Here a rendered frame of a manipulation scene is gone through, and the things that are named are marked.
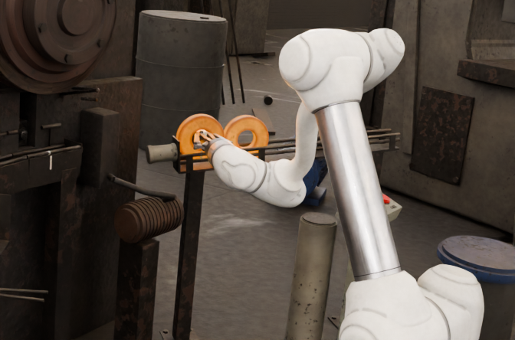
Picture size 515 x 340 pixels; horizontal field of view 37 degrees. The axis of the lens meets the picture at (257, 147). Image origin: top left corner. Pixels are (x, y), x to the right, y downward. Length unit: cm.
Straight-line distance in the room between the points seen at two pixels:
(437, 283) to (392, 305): 18
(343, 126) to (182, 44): 325
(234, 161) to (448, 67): 246
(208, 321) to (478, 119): 207
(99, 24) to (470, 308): 122
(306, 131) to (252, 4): 817
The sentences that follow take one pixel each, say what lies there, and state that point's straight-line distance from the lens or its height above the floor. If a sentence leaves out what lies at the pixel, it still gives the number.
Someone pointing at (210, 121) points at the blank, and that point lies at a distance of 244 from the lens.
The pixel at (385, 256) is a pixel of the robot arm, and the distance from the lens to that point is 161.
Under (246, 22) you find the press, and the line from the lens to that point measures 1006.
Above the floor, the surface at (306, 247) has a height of 43.
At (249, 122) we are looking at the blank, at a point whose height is 78.
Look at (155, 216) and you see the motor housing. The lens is 239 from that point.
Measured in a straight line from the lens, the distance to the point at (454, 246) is 268.
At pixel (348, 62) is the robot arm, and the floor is 111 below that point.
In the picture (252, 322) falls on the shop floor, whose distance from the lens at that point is 288.
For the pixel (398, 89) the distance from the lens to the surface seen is 458.
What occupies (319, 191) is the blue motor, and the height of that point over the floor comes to 4.
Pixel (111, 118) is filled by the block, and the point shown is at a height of 79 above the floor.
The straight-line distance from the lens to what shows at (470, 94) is 430.
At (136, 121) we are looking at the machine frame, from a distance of 261.
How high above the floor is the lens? 131
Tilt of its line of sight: 14 degrees down
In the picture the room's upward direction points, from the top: 6 degrees clockwise
